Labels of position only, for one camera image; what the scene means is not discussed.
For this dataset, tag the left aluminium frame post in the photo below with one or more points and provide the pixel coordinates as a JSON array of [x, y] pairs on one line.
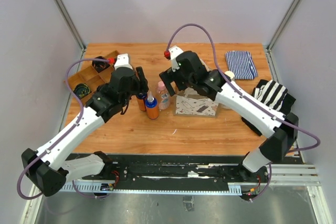
[[69, 22]]

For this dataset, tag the right aluminium frame post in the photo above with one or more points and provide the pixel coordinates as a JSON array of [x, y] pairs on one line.
[[284, 22]]

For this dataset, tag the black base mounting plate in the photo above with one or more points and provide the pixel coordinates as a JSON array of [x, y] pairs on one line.
[[227, 168]]

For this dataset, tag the orange bottle blue cap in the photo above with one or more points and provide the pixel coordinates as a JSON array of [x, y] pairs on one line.
[[141, 101]]

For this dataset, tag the pink cap clear bottle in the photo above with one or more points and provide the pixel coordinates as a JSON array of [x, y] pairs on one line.
[[163, 96]]

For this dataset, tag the blue collar orange spray bottle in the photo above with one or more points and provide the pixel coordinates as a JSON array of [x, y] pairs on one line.
[[151, 105]]

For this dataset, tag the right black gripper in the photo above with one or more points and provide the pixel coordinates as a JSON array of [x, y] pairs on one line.
[[167, 76]]

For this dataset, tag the rolled black belt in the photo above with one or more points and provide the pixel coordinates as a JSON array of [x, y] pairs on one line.
[[100, 66]]

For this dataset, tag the wooden compartment tray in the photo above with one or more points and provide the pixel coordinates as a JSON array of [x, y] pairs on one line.
[[89, 76]]

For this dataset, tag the grey slotted cable duct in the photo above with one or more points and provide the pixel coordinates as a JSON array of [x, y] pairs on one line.
[[161, 186]]

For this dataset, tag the white lid green jar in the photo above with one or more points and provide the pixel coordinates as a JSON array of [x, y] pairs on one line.
[[230, 75]]

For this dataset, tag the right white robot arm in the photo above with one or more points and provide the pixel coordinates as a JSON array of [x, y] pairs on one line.
[[280, 130]]

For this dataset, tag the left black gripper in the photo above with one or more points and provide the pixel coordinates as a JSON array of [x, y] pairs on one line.
[[142, 84]]

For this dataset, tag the aluminium frame post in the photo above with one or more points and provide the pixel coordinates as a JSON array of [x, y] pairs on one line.
[[284, 22], [69, 22]]

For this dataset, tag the patterned canvas tote bag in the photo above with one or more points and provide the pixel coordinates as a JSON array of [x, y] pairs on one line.
[[189, 103]]

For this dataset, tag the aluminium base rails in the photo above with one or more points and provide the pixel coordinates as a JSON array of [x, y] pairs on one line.
[[288, 172]]

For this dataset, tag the blue white striped cloth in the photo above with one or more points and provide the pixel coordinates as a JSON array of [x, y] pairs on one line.
[[241, 64]]

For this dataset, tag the rolled dark blue-yellow belt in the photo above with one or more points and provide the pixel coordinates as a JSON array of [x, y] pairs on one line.
[[81, 90]]

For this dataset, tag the black and white striped cloth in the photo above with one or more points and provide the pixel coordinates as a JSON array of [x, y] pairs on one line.
[[270, 93]]

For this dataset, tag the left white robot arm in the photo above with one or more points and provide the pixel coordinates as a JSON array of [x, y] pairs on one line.
[[48, 167]]

